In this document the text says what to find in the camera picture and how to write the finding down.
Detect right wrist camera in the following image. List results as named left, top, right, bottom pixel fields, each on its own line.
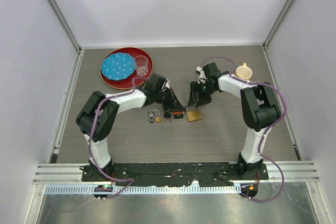
left=195, top=66, right=204, bottom=76

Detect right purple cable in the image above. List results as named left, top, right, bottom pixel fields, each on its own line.
left=198, top=56, right=288, bottom=204

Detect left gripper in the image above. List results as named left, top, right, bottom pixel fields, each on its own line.
left=155, top=88, right=186, bottom=113

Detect red round tray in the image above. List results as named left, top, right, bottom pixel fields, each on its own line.
left=100, top=47, right=154, bottom=90

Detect large brass padlock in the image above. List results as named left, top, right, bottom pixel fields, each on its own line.
left=185, top=105, right=202, bottom=122

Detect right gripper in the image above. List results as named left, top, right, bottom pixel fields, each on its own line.
left=188, top=81, right=217, bottom=106

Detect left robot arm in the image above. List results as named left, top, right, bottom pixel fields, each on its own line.
left=76, top=73, right=185, bottom=182

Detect clear plastic cup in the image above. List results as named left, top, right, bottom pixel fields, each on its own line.
left=134, top=55, right=148, bottom=77

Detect orange black padlock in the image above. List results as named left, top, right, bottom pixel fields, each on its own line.
left=173, top=112, right=184, bottom=119

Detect blue dotted plate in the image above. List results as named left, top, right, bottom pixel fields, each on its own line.
left=101, top=52, right=135, bottom=81

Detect panda keychain with keys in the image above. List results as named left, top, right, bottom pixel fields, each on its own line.
left=148, top=110, right=155, bottom=123

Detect black keys of orange padlock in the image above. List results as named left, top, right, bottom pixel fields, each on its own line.
left=164, top=111, right=171, bottom=122

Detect small brass padlock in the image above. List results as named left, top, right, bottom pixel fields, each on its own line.
left=153, top=109, right=162, bottom=123

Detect beige mug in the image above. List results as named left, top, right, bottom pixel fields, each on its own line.
left=235, top=62, right=253, bottom=81

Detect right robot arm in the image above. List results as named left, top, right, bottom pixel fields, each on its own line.
left=188, top=62, right=281, bottom=179

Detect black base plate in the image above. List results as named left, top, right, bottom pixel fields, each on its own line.
left=81, top=161, right=270, bottom=187

